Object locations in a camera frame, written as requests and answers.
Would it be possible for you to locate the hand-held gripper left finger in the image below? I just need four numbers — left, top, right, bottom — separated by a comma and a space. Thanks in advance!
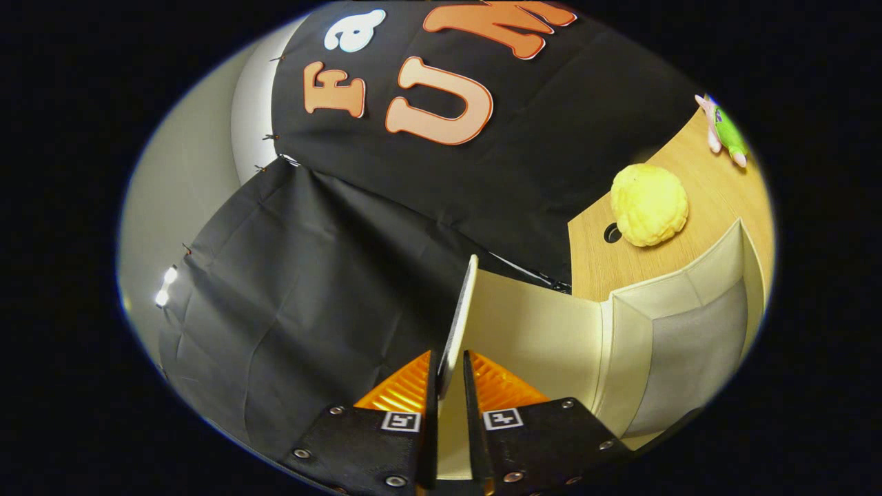
283, 350, 440, 496

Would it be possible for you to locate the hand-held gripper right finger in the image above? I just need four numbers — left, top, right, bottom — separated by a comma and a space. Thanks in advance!
462, 350, 635, 496

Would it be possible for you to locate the cream storage box lid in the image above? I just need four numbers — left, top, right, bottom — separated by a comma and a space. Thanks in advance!
435, 254, 607, 481

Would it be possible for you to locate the cream fabric storage box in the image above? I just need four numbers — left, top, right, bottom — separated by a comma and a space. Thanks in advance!
596, 218, 766, 452

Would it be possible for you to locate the black backdrop cloth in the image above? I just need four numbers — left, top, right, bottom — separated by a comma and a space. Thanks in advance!
157, 0, 704, 462

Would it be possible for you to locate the yellow round plush bun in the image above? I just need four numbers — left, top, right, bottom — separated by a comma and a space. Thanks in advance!
610, 163, 690, 247

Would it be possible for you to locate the small ceiling light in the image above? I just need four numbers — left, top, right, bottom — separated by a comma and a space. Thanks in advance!
154, 265, 178, 309

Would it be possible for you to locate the green and pink plush toy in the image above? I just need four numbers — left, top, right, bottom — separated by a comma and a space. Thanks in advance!
695, 93, 750, 168

